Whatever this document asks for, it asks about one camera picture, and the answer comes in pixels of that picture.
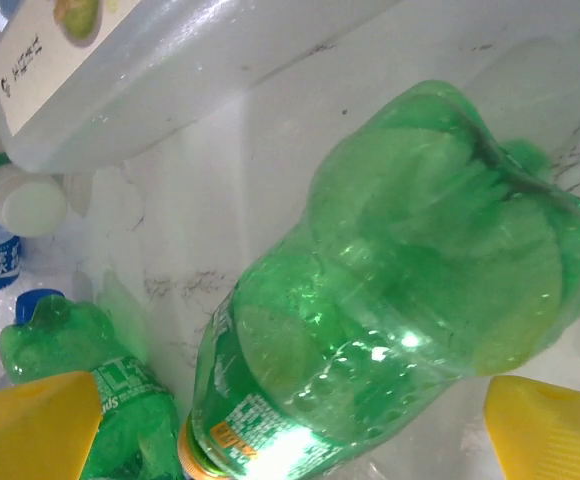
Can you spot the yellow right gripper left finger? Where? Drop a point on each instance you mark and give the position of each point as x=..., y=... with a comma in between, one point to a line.
x=25, y=435

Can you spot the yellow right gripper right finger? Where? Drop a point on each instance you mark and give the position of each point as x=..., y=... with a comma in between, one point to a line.
x=555, y=435

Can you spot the green soda bottle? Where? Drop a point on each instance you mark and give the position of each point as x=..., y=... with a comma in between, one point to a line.
x=60, y=340

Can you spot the clear bottle with blue cap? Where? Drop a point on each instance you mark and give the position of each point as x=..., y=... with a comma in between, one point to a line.
x=30, y=302

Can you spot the clear bottle with white cap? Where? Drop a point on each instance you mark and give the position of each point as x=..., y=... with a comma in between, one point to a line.
x=25, y=202

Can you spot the green bottle with orange cap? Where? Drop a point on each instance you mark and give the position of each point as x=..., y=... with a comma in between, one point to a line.
x=395, y=250

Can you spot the large white labelled plastic jug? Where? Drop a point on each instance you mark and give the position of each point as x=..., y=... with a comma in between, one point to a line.
x=170, y=75

